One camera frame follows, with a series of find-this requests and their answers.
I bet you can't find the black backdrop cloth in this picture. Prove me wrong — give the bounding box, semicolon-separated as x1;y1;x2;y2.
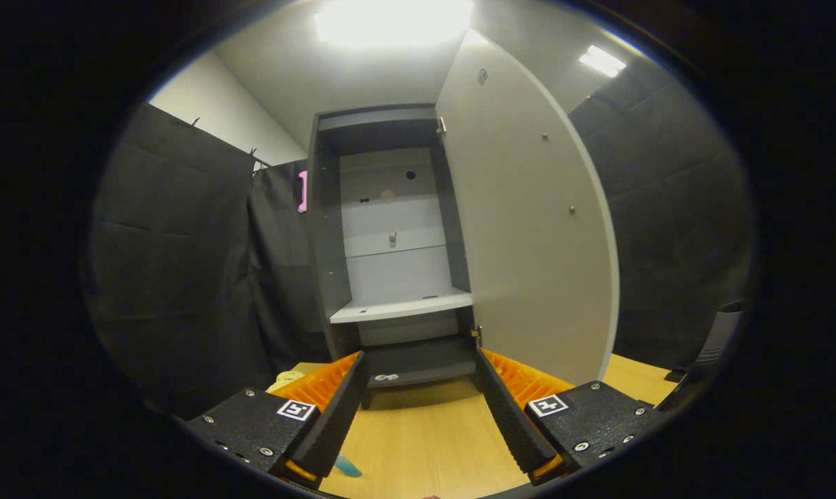
82;66;758;420

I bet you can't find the pale yellow object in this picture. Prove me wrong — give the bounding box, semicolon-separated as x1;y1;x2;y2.
265;369;306;394

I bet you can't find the double strip ceiling light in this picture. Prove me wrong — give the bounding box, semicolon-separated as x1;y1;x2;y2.
579;45;628;78

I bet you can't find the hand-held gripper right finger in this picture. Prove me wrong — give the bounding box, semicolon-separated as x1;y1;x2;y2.
475;348;668;487

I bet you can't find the dark ribbed object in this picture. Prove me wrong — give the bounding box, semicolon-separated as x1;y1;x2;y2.
664;298;748;410

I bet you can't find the large ceiling light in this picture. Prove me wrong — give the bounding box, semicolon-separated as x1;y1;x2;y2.
314;0;474;48

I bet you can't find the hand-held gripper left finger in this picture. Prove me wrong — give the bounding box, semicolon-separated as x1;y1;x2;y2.
182;350;367;491

